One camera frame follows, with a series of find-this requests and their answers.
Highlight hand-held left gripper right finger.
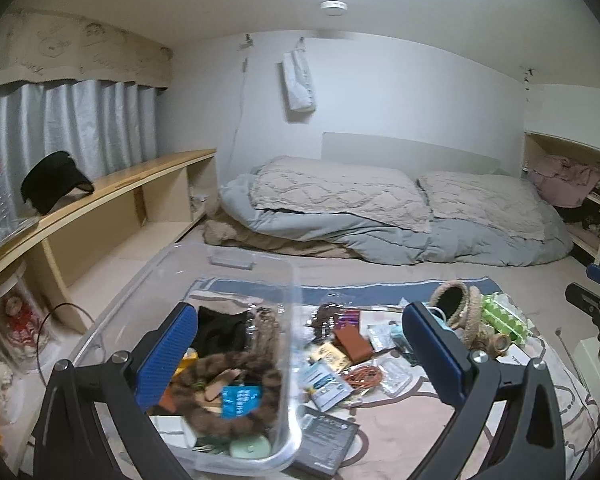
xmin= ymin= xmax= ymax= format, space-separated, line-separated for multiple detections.
xmin=401 ymin=301 xmax=566 ymax=480

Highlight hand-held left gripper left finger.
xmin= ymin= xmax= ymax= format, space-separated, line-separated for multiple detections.
xmin=32 ymin=302 xmax=201 ymax=480

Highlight clear plastic storage bin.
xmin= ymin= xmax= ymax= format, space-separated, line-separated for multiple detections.
xmin=62 ymin=242 xmax=303 ymax=476

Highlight mint green round case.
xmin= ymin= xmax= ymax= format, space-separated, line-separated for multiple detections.
xmin=228 ymin=435 xmax=272 ymax=458

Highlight black printed box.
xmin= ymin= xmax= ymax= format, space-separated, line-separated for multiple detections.
xmin=292 ymin=404 xmax=361 ymax=476

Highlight teal face mask pack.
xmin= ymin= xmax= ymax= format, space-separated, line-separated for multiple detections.
xmin=390 ymin=322 xmax=416 ymax=361

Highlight clear plastic packet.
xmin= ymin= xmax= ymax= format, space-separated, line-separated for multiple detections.
xmin=377 ymin=357 xmax=413 ymax=396

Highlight woven straw bag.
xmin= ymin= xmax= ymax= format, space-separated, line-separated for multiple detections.
xmin=427 ymin=280 xmax=483 ymax=348

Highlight black cloth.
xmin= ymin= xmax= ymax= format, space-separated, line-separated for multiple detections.
xmin=192 ymin=306 xmax=253 ymax=358

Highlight dark clothes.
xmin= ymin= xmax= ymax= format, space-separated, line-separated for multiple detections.
xmin=552 ymin=200 xmax=600 ymax=233

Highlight brown leather wallet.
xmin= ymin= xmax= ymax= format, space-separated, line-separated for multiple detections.
xmin=332 ymin=329 xmax=373 ymax=363

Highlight green wet wipes pack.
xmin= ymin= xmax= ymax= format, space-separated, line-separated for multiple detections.
xmin=480 ymin=292 xmax=531 ymax=346

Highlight pink printed blanket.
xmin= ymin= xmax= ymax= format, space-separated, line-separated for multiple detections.
xmin=180 ymin=275 xmax=600 ymax=480

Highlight brown fur scarf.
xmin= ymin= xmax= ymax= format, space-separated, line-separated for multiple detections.
xmin=170 ymin=310 xmax=287 ymax=441

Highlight blue packet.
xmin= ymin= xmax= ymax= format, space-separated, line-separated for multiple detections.
xmin=220 ymin=384 xmax=261 ymax=420

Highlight pink clothes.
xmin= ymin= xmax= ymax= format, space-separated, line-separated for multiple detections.
xmin=529 ymin=154 xmax=600 ymax=208

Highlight small yellow box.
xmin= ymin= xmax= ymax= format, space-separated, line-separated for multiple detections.
xmin=307 ymin=342 xmax=353 ymax=373

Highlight blue white sachet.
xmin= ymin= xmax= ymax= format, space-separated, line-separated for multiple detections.
xmin=299 ymin=360 xmax=337 ymax=386
xmin=310 ymin=377 xmax=355 ymax=412

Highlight dark trinkets in plastic bag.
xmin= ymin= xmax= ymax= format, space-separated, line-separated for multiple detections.
xmin=307 ymin=302 xmax=348 ymax=341

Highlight grey comforter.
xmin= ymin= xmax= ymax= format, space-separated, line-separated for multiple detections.
xmin=219 ymin=156 xmax=573 ymax=267

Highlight beige quilted pillow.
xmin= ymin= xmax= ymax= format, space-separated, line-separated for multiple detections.
xmin=418 ymin=171 xmax=547 ymax=241
xmin=250 ymin=156 xmax=433 ymax=233

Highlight wooden wardrobe niche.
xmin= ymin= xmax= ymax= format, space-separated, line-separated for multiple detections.
xmin=522 ymin=131 xmax=600 ymax=266

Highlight doll in red dress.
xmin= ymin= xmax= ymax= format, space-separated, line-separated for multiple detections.
xmin=0 ymin=295 xmax=43 ymax=356

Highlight tan blanket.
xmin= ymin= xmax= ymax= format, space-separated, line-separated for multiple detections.
xmin=202 ymin=217 xmax=366 ymax=261

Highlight wooden shelf unit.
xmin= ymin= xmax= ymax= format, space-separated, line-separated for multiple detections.
xmin=0 ymin=149 xmax=218 ymax=336

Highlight black cap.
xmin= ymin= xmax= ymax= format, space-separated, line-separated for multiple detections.
xmin=20 ymin=151 xmax=96 ymax=215

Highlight white headboard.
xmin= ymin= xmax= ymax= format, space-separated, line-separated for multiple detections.
xmin=321 ymin=131 xmax=502 ymax=177

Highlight grey curtain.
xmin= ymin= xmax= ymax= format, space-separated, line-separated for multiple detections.
xmin=0 ymin=79 xmax=160 ymax=241

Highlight beige printed valance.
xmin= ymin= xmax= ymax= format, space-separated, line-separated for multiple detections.
xmin=0 ymin=7 xmax=175 ymax=92

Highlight orange cable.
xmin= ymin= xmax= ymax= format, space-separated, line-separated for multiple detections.
xmin=341 ymin=364 xmax=387 ymax=392

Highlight black cable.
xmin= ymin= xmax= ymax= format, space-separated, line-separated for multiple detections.
xmin=35 ymin=302 xmax=88 ymax=376

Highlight white hanging cord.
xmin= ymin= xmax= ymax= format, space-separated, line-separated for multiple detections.
xmin=230 ymin=35 xmax=256 ymax=161

